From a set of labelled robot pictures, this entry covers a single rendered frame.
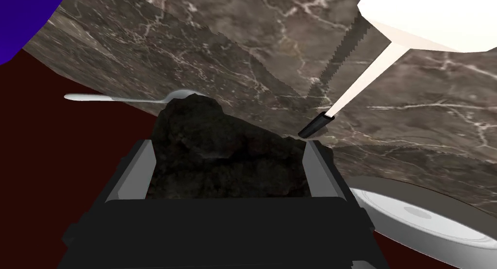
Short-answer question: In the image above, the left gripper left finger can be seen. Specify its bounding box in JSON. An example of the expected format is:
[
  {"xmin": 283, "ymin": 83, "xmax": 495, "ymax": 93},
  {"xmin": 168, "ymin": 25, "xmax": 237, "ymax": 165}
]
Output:
[{"xmin": 104, "ymin": 139, "xmax": 157, "ymax": 202}]

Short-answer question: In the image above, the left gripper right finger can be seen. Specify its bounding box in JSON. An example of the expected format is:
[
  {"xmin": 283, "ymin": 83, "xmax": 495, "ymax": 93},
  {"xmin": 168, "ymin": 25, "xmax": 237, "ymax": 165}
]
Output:
[{"xmin": 302, "ymin": 140, "xmax": 349, "ymax": 201}]

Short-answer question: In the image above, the dark brown lumpy bread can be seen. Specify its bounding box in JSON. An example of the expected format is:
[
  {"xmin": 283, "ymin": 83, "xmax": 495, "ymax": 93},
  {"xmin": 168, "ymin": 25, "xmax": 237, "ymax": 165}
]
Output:
[{"xmin": 146, "ymin": 93, "xmax": 312, "ymax": 200}]

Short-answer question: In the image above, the silver spoon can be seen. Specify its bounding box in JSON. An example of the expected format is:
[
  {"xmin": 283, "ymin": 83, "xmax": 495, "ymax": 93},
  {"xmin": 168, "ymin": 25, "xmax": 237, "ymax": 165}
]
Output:
[{"xmin": 64, "ymin": 89, "xmax": 207, "ymax": 106}]

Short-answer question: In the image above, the white plate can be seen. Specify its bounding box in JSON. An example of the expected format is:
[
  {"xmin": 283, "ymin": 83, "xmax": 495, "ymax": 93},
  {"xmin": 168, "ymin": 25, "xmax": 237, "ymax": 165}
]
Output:
[{"xmin": 349, "ymin": 187, "xmax": 497, "ymax": 269}]

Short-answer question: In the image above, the brown marble table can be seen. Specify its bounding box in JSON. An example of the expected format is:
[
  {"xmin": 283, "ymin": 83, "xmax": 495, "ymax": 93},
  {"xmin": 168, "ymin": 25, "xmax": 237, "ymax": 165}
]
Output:
[{"xmin": 22, "ymin": 0, "xmax": 497, "ymax": 219}]

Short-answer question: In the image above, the white bowl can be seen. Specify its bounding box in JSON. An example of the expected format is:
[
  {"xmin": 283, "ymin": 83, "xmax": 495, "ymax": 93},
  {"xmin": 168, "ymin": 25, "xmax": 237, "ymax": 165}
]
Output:
[{"xmin": 356, "ymin": 0, "xmax": 497, "ymax": 53}]

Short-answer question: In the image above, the blue rounded object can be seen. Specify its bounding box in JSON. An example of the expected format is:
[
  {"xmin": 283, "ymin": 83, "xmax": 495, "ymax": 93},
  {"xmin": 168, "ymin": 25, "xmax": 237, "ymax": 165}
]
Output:
[{"xmin": 0, "ymin": 0, "xmax": 71, "ymax": 66}]

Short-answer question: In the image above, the black-handled white-bladed knife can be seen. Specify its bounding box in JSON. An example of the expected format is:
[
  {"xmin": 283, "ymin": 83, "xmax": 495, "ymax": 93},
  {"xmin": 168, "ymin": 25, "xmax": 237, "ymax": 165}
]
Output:
[{"xmin": 298, "ymin": 41, "xmax": 411, "ymax": 140}]

